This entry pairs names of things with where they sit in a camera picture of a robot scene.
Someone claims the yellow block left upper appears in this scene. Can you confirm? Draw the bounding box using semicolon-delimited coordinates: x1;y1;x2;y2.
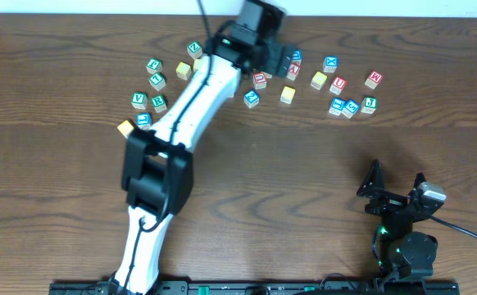
175;62;192;80

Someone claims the blue 2 block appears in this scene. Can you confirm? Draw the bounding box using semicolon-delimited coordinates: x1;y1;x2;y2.
243;89;260;108

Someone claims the blue L block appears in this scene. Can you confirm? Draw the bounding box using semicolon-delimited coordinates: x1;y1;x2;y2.
136;113;152;130

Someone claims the blue block lower right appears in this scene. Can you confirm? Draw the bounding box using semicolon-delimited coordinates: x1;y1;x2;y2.
329;98;346;116

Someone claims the green 7 block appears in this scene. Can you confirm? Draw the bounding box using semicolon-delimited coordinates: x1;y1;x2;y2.
148;73;166;92

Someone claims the blue D block right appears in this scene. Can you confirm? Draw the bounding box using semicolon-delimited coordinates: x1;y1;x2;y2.
292;50;302;65

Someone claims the red u block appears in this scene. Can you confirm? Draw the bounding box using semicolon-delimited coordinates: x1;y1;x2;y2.
329;76;347;95
252;72;267;89

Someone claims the red U block centre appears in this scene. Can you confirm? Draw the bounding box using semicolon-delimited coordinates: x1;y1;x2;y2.
252;72;267;89

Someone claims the green R block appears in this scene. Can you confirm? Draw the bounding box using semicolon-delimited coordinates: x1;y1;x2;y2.
151;95;167;113

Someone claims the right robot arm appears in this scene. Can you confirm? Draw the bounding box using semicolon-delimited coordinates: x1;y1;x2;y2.
357;160;447;294

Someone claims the green Z block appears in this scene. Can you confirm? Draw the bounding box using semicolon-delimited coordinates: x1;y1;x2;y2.
187;41;203;59

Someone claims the green j block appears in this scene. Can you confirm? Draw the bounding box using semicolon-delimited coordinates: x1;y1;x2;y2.
146;58;163;75
361;97;378;114

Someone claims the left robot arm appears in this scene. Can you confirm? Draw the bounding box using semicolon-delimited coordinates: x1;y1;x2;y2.
109;21;297;294

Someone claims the yellow block centre right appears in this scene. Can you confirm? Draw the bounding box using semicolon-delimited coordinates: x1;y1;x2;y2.
280;86;296;104

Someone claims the green J block right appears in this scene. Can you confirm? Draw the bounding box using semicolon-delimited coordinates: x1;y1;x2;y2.
361;97;378;114

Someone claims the red M block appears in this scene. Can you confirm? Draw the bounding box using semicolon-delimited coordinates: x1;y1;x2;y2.
365;70;383;89

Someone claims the blue X block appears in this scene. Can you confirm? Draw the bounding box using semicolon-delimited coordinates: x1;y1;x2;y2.
323;56;338;73

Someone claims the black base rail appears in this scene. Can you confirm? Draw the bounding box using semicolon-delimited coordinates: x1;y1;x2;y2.
48;280;460;295

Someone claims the red A block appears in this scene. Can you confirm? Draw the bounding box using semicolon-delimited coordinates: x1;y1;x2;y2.
286;63;301;81

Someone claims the green V block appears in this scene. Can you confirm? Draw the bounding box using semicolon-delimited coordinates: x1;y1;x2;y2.
131;92;148;110

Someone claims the red U block right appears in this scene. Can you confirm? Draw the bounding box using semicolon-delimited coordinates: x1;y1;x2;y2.
329;76;347;95

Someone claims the blue G block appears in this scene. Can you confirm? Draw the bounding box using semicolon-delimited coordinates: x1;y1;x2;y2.
341;99;361;119

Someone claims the green J block upper left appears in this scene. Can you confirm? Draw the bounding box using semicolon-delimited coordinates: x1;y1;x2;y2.
146;58;163;75

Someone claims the pale yellow block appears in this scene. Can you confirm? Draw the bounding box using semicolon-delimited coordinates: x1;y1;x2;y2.
193;59;201;72

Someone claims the yellow G block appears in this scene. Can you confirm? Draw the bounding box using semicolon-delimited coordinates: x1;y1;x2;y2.
117;120;135;138

